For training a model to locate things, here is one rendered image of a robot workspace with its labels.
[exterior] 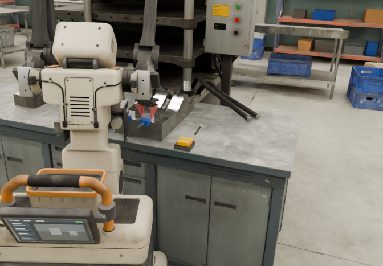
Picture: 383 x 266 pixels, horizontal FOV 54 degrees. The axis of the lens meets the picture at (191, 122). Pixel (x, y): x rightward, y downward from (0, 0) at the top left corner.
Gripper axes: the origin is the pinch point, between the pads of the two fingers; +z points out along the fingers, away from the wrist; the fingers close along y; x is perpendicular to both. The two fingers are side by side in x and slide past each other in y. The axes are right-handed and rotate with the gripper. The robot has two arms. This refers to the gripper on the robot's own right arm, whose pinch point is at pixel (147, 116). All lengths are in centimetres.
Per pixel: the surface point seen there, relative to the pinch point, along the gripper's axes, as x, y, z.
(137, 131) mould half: 1.4, 5.1, 8.0
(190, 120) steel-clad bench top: -29.8, -12.1, 10.9
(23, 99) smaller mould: -12, 85, 6
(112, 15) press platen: -79, 63, -38
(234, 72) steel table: -365, 34, 64
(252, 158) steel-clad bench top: 3, -53, 11
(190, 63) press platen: -72, 3, -12
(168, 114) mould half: -13.6, -5.9, 2.5
